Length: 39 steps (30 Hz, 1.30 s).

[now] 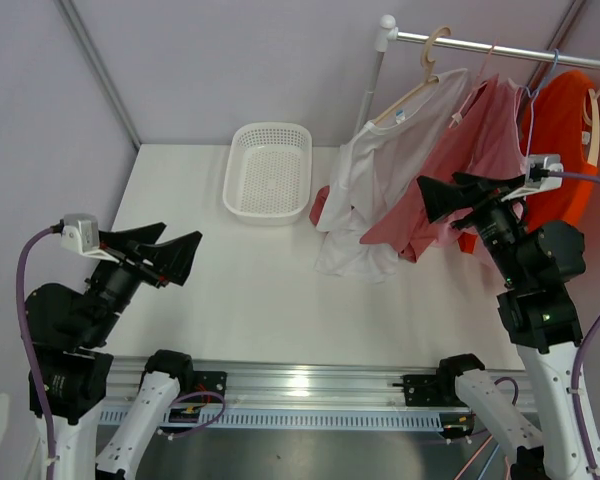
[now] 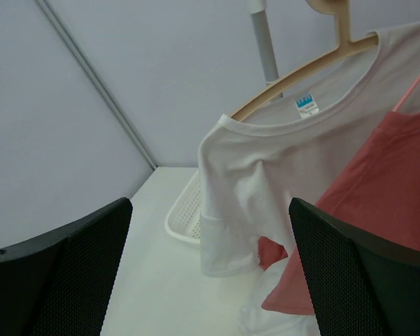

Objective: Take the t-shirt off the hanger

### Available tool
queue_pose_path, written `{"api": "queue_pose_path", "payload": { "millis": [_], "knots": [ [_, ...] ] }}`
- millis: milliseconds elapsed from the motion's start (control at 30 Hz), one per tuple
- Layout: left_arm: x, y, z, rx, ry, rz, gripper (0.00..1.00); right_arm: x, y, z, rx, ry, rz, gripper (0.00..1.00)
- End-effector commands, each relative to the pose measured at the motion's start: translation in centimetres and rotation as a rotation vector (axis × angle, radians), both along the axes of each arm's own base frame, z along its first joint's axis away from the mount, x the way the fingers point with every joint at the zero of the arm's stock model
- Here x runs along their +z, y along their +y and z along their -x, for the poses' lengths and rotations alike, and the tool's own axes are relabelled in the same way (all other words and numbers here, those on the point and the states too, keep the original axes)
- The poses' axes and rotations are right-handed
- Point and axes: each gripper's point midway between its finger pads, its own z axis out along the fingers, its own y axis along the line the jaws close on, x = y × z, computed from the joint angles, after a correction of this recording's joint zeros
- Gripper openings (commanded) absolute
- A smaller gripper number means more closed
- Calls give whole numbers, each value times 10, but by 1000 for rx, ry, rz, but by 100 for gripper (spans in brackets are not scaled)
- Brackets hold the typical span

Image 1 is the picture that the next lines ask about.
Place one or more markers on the white plastic basket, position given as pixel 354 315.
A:
pixel 268 174

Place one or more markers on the blue wire hanger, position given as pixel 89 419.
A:
pixel 533 98

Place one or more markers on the light pink tank top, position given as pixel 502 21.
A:
pixel 482 138

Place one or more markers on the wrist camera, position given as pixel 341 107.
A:
pixel 538 176
pixel 80 235

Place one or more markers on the beige plastic hanger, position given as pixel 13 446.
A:
pixel 425 75

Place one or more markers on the white slotted cable duct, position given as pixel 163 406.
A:
pixel 242 418

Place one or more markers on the metal clothes rack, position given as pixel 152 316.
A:
pixel 388 32

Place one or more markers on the orange t shirt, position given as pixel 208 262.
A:
pixel 555 125

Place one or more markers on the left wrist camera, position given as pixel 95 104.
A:
pixel 80 235

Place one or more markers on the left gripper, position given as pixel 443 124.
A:
pixel 171 260

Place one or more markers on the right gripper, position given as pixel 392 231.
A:
pixel 442 197

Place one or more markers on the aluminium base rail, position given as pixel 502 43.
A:
pixel 253 385

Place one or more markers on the white t shirt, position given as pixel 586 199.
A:
pixel 373 170

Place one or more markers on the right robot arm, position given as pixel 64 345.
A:
pixel 541 321

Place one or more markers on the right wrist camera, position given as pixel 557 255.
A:
pixel 538 176

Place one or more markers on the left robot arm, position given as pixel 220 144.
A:
pixel 64 332

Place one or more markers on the dark pink t shirt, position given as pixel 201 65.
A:
pixel 404 227

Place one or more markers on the pink wire hanger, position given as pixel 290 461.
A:
pixel 472 90

